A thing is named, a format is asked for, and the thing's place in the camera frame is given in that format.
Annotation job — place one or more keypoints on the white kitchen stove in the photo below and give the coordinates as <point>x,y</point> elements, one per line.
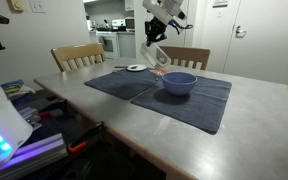
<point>109,41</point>

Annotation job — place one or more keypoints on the clear plastic container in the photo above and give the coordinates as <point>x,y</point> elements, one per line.
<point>155,55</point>

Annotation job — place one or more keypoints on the clear snack bag orange label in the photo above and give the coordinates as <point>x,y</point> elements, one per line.
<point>160,72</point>

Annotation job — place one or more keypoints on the dark blue placemat under bowl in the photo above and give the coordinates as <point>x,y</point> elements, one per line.
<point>202,108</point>

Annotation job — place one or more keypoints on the light wooden chair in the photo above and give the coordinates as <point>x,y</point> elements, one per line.
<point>78,56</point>

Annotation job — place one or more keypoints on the white plate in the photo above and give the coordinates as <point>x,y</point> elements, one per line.
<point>140,67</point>

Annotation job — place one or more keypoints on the wooden chair by door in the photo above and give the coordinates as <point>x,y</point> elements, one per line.
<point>195,58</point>

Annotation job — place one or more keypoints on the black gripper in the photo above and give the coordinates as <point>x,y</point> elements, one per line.
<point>155,30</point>

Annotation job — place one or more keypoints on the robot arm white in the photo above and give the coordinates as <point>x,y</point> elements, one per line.
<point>163,12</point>

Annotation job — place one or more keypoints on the metal spoon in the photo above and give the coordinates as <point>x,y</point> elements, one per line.
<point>122,67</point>

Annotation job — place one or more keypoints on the aluminium extrusion rail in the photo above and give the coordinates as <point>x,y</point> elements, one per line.
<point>32,157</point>

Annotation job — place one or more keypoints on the dark blue placemat near plate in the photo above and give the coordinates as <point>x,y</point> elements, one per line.
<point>124,84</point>

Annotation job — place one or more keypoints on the white door with handle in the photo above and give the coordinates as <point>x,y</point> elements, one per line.
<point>259,44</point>

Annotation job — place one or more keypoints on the orange black clamp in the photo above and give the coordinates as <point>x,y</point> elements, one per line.
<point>81,142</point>

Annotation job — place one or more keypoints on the blue bowl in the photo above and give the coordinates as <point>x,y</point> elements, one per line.
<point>178,83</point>

